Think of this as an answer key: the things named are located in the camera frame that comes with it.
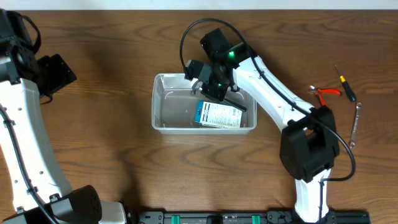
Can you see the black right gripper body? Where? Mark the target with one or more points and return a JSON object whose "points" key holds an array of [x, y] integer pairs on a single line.
{"points": [[216, 89]]}

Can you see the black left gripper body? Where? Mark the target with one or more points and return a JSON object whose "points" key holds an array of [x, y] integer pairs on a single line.
{"points": [[58, 73]]}

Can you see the white teal product card package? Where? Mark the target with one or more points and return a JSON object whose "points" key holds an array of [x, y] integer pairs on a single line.
{"points": [[217, 115]]}

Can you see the clear plastic container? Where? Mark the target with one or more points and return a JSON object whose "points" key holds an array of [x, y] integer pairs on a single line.
{"points": [[175, 107]]}

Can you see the red handled cutting pliers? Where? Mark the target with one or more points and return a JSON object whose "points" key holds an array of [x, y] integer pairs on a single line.
{"points": [[319, 92]]}

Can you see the black yellow screwdriver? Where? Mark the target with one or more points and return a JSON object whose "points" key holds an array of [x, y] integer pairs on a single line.
{"points": [[348, 90]]}

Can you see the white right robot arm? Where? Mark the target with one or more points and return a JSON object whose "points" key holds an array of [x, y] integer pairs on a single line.
{"points": [[309, 143]]}

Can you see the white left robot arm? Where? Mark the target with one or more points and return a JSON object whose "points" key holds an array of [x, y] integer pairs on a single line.
{"points": [[41, 192]]}

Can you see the silver combination wrench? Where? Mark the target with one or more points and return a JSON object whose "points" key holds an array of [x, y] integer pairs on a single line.
{"points": [[352, 142]]}

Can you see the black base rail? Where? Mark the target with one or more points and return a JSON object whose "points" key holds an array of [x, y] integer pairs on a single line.
{"points": [[269, 217]]}

